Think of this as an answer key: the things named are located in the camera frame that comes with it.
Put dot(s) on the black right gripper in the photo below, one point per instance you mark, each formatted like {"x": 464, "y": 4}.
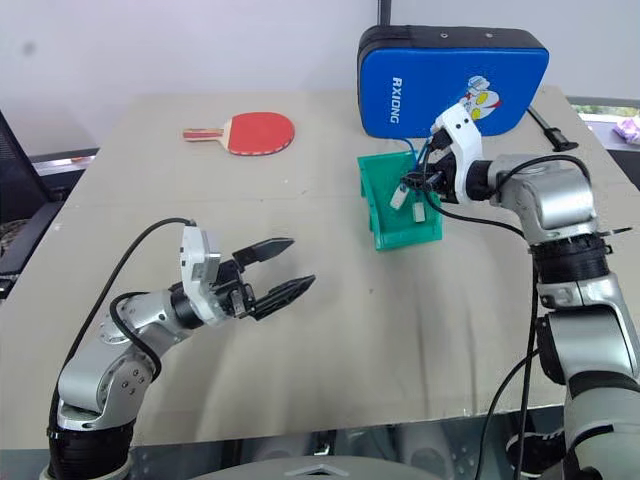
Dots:
{"x": 448, "y": 180}

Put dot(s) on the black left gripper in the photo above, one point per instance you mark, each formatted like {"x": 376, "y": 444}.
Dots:
{"x": 232, "y": 295}

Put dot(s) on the white rectangular coupler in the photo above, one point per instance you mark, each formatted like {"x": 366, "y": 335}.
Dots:
{"x": 419, "y": 212}

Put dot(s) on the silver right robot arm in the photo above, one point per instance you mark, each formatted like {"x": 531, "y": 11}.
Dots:
{"x": 560, "y": 195}

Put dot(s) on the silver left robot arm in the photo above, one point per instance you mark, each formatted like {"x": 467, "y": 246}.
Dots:
{"x": 100, "y": 370}

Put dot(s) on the green plastic bin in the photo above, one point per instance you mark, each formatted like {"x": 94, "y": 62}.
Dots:
{"x": 400, "y": 232}

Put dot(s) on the blue black kick pad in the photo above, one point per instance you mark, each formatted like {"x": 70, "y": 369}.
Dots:
{"x": 425, "y": 85}

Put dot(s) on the black clamp tool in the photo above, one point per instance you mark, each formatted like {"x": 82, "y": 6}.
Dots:
{"x": 552, "y": 132}

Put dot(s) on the red table tennis paddle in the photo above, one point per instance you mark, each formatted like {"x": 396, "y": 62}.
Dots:
{"x": 260, "y": 130}

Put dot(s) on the black vertical pole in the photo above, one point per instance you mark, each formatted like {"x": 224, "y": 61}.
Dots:
{"x": 384, "y": 12}

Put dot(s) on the pink crumpled object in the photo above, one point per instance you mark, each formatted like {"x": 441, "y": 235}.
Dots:
{"x": 629, "y": 130}

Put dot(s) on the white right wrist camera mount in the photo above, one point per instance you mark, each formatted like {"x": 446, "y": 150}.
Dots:
{"x": 465, "y": 135}

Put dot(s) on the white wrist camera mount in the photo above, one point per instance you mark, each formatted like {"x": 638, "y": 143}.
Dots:
{"x": 465, "y": 135}
{"x": 192, "y": 270}

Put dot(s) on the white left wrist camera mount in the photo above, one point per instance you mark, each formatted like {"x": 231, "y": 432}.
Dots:
{"x": 192, "y": 270}

